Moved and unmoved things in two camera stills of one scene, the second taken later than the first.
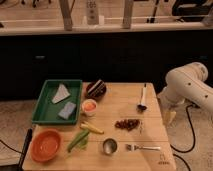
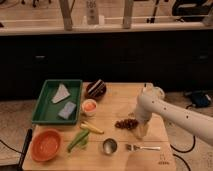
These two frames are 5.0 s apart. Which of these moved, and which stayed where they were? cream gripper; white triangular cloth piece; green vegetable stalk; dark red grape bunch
Moved: cream gripper
Stayed: white triangular cloth piece; green vegetable stalk; dark red grape bunch
